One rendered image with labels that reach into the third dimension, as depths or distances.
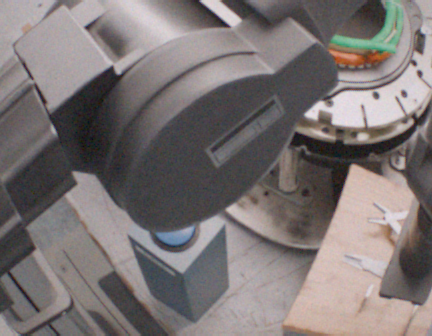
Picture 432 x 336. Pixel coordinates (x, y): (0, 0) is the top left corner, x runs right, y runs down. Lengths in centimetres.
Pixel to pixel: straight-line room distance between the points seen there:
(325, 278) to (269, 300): 30
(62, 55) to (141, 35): 3
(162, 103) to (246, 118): 4
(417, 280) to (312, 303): 24
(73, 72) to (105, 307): 159
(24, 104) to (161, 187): 7
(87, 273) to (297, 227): 64
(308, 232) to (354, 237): 28
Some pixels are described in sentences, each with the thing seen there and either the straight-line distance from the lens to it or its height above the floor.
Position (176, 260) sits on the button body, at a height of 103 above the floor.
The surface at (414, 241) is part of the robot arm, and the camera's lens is 88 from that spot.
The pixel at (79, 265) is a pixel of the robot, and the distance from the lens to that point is 203.
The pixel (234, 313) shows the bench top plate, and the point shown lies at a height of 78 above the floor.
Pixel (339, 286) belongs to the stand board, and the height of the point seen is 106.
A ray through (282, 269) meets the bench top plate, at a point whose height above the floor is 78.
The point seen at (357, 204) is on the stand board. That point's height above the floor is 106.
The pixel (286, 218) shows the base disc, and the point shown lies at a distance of 146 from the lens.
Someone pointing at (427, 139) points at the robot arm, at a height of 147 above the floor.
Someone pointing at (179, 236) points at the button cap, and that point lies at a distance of 120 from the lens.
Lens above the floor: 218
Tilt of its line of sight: 68 degrees down
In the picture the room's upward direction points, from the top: 4 degrees counter-clockwise
